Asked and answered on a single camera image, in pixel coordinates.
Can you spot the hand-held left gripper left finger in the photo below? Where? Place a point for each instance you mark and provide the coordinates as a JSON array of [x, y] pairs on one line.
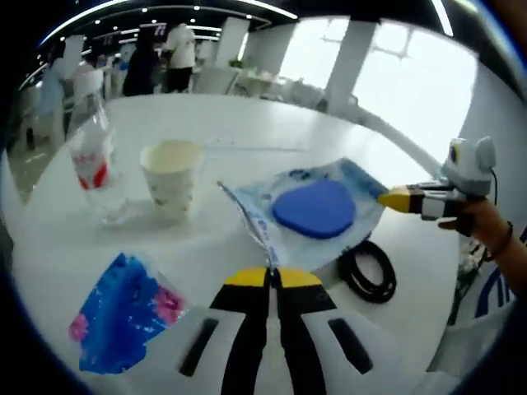
[[247, 329]]

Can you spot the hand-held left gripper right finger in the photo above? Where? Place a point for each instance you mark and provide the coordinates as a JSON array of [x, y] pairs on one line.
[[304, 329]]

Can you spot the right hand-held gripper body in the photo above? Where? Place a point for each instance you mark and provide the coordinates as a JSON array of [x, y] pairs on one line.
[[469, 168]]

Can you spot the white pouch with blue disc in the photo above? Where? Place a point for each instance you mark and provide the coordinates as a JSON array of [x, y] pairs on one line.
[[313, 205]]

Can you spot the blue tissue packet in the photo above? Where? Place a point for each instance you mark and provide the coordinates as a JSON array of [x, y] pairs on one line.
[[119, 312]]

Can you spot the white paper cup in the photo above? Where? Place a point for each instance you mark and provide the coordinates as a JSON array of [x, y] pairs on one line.
[[169, 185]]

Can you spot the clear plastic bottle red label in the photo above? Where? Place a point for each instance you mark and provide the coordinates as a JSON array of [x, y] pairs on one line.
[[88, 164]]

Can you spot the white tabletop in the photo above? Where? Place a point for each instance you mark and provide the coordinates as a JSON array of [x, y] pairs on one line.
[[185, 247]]

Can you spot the person's right hand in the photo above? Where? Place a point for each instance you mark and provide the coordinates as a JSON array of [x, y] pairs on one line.
[[481, 222]]

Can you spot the black wristband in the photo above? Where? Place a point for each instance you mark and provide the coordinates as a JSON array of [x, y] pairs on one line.
[[503, 240]]

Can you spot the person's white shirt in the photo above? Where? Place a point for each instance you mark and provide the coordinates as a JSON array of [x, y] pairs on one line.
[[494, 333]]

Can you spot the potted plant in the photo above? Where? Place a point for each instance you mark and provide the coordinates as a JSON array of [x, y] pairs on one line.
[[235, 64]]

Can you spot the curved ceiling light strip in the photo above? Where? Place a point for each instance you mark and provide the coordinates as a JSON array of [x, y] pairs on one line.
[[280, 11]]

